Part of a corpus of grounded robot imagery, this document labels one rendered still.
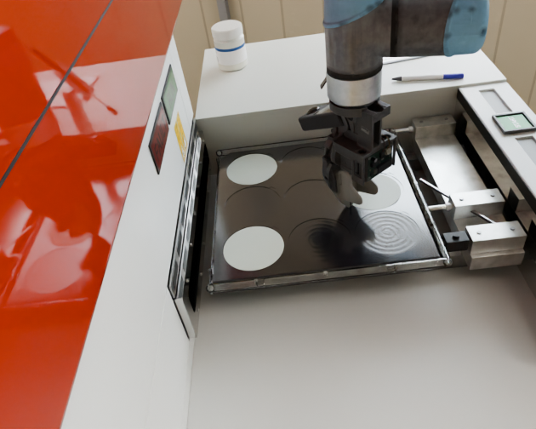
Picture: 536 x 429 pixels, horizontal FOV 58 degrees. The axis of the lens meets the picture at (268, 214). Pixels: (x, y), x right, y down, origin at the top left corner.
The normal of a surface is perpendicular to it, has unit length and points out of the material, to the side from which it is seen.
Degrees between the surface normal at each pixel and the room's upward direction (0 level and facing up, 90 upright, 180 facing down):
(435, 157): 0
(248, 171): 0
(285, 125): 90
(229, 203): 0
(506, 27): 90
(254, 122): 90
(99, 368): 90
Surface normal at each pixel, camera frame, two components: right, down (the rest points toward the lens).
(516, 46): -0.18, 0.67
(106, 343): 0.99, -0.11
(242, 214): -0.12, -0.74
